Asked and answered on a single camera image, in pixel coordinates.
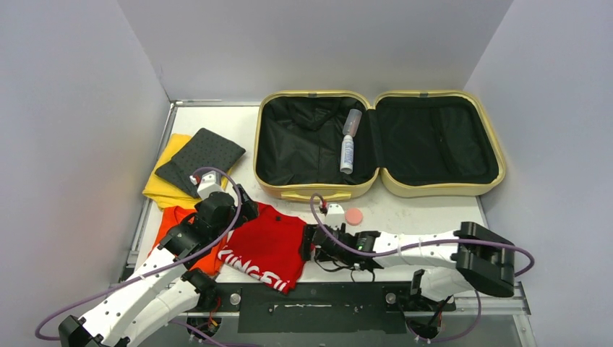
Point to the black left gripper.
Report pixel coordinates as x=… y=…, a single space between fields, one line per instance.
x=248 y=210

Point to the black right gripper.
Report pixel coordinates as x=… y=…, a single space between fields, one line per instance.
x=309 y=241

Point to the red printed t-shirt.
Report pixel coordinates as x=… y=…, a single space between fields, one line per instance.
x=267 y=249

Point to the dark grey dotted cloth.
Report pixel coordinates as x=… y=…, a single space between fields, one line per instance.
x=204 y=149

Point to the white spray bottle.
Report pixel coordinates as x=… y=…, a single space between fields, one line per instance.
x=346 y=155

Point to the clear plastic cup bottle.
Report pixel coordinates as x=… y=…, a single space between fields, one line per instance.
x=352 y=122

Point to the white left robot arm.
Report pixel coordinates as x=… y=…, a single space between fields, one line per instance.
x=167 y=283

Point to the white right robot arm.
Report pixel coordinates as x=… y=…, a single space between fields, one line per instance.
x=471 y=258

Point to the round pink soap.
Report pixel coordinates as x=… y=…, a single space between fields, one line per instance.
x=353 y=216

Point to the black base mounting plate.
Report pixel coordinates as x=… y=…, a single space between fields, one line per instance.
x=343 y=307

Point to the orange folded t-shirt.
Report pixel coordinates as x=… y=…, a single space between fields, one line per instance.
x=210 y=264

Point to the yellow open suitcase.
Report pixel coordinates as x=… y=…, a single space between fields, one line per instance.
x=418 y=143

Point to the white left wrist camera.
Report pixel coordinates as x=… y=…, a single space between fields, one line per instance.
x=207 y=183

